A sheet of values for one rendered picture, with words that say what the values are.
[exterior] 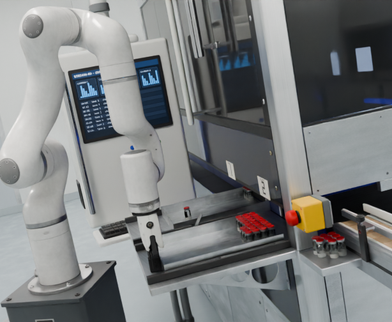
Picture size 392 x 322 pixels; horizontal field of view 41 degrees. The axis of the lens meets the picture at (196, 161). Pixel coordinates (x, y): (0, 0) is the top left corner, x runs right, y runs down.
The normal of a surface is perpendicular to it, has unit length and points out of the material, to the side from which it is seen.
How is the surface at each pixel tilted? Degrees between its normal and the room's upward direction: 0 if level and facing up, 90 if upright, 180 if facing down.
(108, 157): 90
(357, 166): 90
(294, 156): 90
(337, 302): 90
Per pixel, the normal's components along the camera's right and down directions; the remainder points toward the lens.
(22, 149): 0.01, -0.18
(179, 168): 0.33, 0.11
